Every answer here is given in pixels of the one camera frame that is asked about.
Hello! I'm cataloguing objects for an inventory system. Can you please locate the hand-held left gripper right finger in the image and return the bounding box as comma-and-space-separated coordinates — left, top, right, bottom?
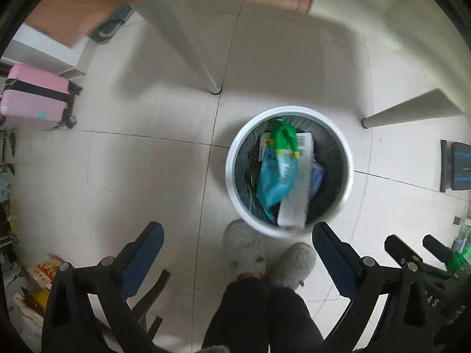
312, 222, 435, 353

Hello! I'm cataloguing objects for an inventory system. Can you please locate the person's leg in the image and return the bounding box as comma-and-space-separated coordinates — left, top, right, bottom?
267, 287, 324, 353
202, 277, 271, 353

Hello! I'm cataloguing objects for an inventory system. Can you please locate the white cloth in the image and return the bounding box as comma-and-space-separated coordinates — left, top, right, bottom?
13, 292, 47, 326

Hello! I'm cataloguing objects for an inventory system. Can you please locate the person's right leg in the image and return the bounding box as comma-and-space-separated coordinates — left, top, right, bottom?
267, 287, 324, 353

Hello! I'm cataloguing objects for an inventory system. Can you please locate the dark stool leg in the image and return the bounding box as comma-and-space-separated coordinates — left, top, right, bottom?
129, 269, 172, 339

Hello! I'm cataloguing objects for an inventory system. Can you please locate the grey fluffy slipper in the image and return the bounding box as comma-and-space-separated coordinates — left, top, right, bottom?
270, 243, 317, 289
223, 219, 266, 280

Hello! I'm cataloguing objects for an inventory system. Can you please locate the white cabinet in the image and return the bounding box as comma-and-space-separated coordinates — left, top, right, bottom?
2, 23, 96, 78

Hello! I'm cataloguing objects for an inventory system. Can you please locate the blue white packet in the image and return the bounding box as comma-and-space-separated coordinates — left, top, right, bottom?
309, 162, 326, 199

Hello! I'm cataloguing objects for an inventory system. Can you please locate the blue green snack bag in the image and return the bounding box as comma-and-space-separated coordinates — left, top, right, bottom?
256, 119, 300, 210

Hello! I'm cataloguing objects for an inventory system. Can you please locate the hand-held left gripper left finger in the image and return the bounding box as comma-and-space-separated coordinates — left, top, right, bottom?
41, 221, 172, 353

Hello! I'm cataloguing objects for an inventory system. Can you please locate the pink suitcase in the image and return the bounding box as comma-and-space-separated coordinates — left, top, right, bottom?
0, 64, 82, 131

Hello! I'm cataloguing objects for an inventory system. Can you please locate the person's left leg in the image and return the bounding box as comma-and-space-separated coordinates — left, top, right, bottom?
202, 277, 271, 353

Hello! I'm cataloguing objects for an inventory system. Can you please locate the white table leg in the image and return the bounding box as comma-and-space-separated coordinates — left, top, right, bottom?
361, 88, 468, 129
130, 0, 243, 94

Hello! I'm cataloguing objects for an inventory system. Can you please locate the white round trash bin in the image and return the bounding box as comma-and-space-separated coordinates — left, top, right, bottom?
225, 106, 354, 239

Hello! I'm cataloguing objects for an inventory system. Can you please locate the black bin liner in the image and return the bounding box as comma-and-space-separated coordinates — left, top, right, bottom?
233, 116, 348, 225

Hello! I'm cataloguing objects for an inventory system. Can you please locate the red yellow box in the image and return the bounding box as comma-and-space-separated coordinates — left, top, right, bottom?
27, 254, 74, 291

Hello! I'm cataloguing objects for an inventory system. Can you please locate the dark shoe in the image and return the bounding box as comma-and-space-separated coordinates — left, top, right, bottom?
90, 5, 135, 43

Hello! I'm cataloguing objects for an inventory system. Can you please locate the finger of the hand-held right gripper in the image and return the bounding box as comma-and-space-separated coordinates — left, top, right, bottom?
384, 234, 420, 266
422, 234, 452, 266

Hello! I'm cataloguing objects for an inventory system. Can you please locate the white medicine box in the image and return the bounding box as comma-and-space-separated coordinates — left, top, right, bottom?
277, 132, 315, 229

